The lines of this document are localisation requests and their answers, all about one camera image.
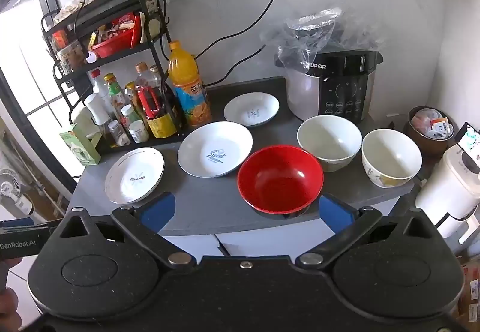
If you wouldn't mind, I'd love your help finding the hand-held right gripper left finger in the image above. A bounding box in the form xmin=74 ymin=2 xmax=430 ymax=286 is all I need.
xmin=56 ymin=193 xmax=196 ymax=267

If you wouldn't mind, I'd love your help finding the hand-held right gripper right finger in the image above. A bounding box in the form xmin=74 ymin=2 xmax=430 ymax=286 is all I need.
xmin=295 ymin=193 xmax=437 ymax=267

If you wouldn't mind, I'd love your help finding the white plate with flower print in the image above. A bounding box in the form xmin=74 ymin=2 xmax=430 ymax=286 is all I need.
xmin=104 ymin=147 xmax=166 ymax=204

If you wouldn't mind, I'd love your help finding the red bowl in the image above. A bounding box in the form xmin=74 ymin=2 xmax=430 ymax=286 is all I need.
xmin=237 ymin=145 xmax=325 ymax=214

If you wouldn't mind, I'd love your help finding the plain white bowl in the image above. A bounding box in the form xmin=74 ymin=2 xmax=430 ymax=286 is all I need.
xmin=297 ymin=115 xmax=363 ymax=172

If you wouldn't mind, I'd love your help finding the white bowl with yellow print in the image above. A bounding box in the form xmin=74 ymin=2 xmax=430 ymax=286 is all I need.
xmin=361 ymin=128 xmax=423 ymax=189

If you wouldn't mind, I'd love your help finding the large white plate blue script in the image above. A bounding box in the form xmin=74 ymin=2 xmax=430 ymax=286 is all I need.
xmin=177 ymin=121 xmax=254 ymax=178

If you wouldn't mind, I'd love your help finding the small white plate crossed print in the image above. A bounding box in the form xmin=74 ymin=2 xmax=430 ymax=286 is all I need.
xmin=224 ymin=92 xmax=280 ymax=127

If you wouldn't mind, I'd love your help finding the person's left hand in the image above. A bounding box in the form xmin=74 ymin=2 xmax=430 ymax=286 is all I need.
xmin=0 ymin=288 xmax=22 ymax=332

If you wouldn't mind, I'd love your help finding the white standing fan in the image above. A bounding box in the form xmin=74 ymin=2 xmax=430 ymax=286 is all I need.
xmin=0 ymin=167 xmax=36 ymax=216

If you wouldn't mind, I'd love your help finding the small clear seasoning jar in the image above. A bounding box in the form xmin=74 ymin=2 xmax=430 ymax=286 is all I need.
xmin=108 ymin=120 xmax=131 ymax=148

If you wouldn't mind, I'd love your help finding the green cardboard box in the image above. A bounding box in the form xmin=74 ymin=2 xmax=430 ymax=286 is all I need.
xmin=59 ymin=122 xmax=103 ymax=166

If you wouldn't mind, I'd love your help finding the brown wooden bowl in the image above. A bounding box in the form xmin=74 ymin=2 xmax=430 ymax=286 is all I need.
xmin=408 ymin=106 xmax=456 ymax=157

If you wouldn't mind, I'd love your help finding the white kitchen appliance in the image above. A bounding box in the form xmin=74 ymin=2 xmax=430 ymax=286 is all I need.
xmin=415 ymin=145 xmax=480 ymax=243

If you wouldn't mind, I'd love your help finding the white cylindrical shaker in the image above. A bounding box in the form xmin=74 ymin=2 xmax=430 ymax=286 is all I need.
xmin=83 ymin=93 xmax=112 ymax=126

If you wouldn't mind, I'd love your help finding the orange juice bottle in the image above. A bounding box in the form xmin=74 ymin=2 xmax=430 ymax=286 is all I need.
xmin=167 ymin=40 xmax=212 ymax=127

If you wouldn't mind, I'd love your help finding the small amber bottle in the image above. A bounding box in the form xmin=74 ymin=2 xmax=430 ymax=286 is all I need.
xmin=125 ymin=82 xmax=139 ymax=108

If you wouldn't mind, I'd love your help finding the silver electric pressure cooker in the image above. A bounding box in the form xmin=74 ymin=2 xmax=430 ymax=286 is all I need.
xmin=275 ymin=50 xmax=384 ymax=123

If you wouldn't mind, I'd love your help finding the green label sauce bottle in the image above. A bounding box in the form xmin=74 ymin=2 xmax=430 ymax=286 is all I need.
xmin=104 ymin=73 xmax=130 ymax=119

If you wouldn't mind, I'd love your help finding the pile of small packets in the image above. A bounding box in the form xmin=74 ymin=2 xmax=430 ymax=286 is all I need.
xmin=410 ymin=107 xmax=452 ymax=139

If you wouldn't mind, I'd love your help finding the cooking oil bottle tan cap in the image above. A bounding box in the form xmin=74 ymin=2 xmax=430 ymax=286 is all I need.
xmin=134 ymin=62 xmax=158 ymax=93

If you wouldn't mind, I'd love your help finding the clear glass bottle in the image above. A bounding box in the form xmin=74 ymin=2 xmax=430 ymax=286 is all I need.
xmin=149 ymin=64 xmax=167 ymax=93

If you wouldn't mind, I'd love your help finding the white bottle with red cap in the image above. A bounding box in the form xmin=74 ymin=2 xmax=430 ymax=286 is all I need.
xmin=90 ymin=70 xmax=113 ymax=108

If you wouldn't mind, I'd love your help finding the black smartphone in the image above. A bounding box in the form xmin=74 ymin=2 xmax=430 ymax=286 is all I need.
xmin=455 ymin=122 xmax=480 ymax=164

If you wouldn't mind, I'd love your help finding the brown cardboard box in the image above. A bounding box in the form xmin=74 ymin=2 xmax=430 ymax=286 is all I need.
xmin=455 ymin=255 xmax=480 ymax=327

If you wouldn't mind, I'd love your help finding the black metal kitchen rack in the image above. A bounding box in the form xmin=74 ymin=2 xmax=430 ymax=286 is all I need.
xmin=40 ymin=0 xmax=188 ymax=154

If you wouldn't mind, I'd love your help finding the red plastic basket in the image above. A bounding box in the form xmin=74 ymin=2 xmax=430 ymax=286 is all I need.
xmin=91 ymin=22 xmax=138 ymax=59

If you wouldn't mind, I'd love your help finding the clear storage jar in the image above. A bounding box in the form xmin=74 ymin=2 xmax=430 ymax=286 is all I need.
xmin=56 ymin=41 xmax=85 ymax=74

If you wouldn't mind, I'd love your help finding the clear plastic bag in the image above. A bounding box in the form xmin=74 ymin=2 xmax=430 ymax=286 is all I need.
xmin=260 ymin=7 xmax=385 ymax=70

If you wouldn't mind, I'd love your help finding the hanging scouring pad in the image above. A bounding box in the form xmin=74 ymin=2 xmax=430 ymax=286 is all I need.
xmin=148 ymin=15 xmax=162 ymax=38

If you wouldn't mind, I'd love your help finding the soy sauce jug red handle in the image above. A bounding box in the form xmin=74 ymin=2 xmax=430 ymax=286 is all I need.
xmin=136 ymin=86 xmax=179 ymax=139

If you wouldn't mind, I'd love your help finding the black cooker cable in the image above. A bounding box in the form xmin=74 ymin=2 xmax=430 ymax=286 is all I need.
xmin=204 ymin=43 xmax=268 ymax=87

